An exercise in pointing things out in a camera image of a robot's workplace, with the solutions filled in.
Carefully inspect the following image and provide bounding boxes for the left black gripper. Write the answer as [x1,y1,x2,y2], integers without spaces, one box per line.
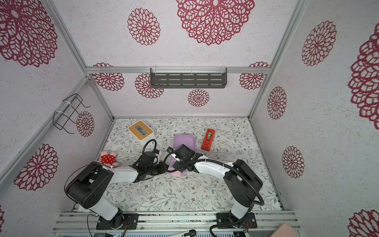
[146,161,171,177]

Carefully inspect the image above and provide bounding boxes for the pink wrapping paper sheet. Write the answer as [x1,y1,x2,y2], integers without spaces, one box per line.
[168,134,196,170]

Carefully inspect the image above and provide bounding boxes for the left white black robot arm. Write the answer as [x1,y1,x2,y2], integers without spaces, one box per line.
[64,152,168,222]

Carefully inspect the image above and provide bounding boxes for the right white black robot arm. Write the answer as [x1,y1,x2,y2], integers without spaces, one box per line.
[165,145,265,220]

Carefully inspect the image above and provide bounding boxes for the white box with wooden lid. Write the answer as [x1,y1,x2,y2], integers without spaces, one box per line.
[128,120,156,145]

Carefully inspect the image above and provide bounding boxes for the red tape dispenser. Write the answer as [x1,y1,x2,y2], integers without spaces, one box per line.
[201,129,215,151]

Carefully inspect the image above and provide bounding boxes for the blue item on wooden lid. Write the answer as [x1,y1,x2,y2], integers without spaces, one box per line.
[135,126,147,136]

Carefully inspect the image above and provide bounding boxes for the pink plush toy red dress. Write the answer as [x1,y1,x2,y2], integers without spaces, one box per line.
[100,151,120,168]

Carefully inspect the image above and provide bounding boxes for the pink object bottom right corner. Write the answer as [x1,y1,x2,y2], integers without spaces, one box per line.
[270,223,298,237]

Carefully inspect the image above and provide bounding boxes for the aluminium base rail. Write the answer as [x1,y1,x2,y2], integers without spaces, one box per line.
[51,211,301,237]

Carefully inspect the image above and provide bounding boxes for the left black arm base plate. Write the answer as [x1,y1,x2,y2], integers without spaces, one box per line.
[96,213,139,230]

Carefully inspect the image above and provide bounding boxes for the black knob handle front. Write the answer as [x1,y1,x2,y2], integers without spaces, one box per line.
[168,229,196,237]

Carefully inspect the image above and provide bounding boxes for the grey slotted wall shelf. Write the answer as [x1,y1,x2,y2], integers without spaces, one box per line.
[150,68,228,89]

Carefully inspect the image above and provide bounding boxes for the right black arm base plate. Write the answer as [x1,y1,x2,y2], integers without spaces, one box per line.
[216,212,258,229]

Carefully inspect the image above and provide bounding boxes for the black wire wall rack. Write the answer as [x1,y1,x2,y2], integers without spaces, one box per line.
[52,93,90,134]

